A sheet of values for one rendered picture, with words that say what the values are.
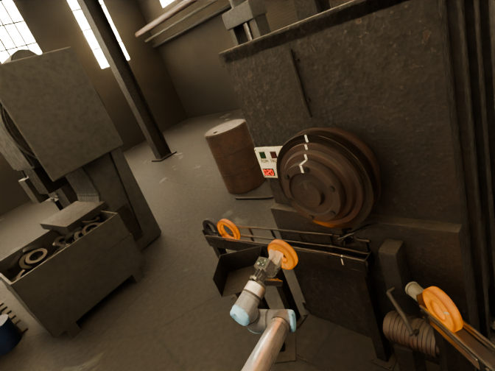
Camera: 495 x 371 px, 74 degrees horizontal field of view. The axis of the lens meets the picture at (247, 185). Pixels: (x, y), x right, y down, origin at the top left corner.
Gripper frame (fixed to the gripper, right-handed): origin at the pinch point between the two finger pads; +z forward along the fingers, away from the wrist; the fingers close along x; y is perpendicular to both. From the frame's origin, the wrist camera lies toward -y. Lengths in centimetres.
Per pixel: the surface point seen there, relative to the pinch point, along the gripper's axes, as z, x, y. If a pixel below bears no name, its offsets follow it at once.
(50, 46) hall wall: 364, 978, 189
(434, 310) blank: 0, -63, -18
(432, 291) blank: 2, -63, -8
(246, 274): -7.6, 35.9, -23.1
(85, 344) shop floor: -99, 193, -57
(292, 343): -20, 27, -81
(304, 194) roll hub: 16.5, -16.8, 23.2
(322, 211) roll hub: 15.7, -21.7, 13.8
